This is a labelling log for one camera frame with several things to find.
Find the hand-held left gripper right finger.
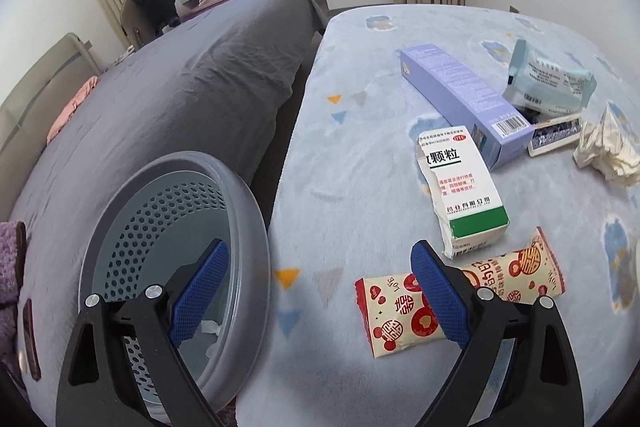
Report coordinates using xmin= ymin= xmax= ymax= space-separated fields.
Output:
xmin=410 ymin=241 xmax=586 ymax=427

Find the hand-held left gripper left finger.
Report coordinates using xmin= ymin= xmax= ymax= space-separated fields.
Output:
xmin=55 ymin=239 xmax=231 ymax=427

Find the red white snack wrapper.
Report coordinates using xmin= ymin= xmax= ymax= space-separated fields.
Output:
xmin=355 ymin=227 xmax=567 ymax=359

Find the grey perforated plastic waste basket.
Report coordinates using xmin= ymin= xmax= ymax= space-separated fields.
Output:
xmin=77 ymin=151 xmax=272 ymax=425

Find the small white black-printed box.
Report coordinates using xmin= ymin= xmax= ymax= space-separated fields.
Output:
xmin=527 ymin=114 xmax=583 ymax=156

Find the long purple carton box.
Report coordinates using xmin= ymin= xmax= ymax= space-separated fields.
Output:
xmin=399 ymin=44 xmax=536 ymax=171

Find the white paper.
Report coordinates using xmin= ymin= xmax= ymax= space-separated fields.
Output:
xmin=572 ymin=103 xmax=640 ymax=186

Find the white green medicine box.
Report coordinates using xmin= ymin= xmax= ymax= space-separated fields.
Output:
xmin=415 ymin=125 xmax=511 ymax=260

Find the light blue printed blanket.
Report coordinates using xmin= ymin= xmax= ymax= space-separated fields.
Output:
xmin=235 ymin=4 xmax=640 ymax=427

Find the phone in red case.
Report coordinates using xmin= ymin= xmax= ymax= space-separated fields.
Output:
xmin=21 ymin=299 xmax=42 ymax=382

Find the bed with grey sheet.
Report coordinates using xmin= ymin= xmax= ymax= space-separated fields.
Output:
xmin=10 ymin=0 xmax=328 ymax=408

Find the purple fuzzy blanket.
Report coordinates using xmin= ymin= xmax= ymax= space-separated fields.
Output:
xmin=0 ymin=221 xmax=27 ymax=388

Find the pink cloth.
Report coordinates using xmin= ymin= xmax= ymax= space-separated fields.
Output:
xmin=46 ymin=76 xmax=99 ymax=145

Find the teal tissue packet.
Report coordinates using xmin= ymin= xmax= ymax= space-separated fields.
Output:
xmin=502 ymin=39 xmax=598 ymax=118

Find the beige padded headboard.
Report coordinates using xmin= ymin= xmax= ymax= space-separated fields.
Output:
xmin=0 ymin=32 xmax=103 ymax=168

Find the beige chair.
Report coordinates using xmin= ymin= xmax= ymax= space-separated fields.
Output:
xmin=120 ymin=0 xmax=151 ymax=50

